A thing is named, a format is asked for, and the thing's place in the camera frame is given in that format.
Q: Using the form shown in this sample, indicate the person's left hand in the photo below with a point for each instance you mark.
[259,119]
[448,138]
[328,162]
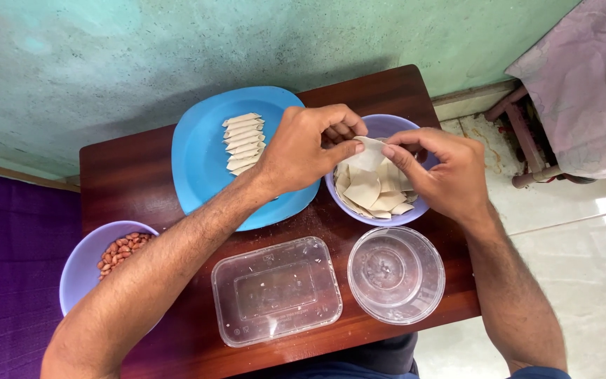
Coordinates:
[292,152]

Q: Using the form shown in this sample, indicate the person's right hand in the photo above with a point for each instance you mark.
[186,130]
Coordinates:
[450,173]

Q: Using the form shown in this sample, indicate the single round dough wrapper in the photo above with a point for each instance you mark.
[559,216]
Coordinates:
[366,157]

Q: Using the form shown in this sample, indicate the row of folded dough rolls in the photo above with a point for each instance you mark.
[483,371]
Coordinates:
[243,141]

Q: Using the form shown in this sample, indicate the purple bowl with wrappers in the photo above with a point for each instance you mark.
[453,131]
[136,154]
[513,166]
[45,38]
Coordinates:
[387,123]

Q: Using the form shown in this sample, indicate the pile of dough wrappers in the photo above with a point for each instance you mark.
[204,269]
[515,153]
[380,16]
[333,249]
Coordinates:
[369,195]

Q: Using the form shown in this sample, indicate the blue plastic plate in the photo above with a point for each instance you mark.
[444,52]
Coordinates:
[200,158]

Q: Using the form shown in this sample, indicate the clear round plastic container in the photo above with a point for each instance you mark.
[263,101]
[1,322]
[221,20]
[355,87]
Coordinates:
[395,276]

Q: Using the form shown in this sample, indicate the clear rectangular plastic container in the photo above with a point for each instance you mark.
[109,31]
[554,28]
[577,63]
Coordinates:
[276,292]

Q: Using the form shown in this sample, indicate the pink cloth cover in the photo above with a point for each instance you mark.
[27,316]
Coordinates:
[587,89]

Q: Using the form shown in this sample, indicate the person's dark blue clothing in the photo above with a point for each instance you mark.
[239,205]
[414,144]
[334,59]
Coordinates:
[382,358]

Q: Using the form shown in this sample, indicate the heap of peanuts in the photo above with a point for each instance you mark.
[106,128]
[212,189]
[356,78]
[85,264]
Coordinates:
[121,250]

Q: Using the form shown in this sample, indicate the purple bowl with peanuts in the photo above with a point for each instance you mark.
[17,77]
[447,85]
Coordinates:
[84,263]

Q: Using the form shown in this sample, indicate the purple floor mat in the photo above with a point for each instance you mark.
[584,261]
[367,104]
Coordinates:
[13,273]

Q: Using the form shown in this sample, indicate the pink metal frame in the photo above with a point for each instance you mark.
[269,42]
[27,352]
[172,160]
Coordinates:
[526,139]

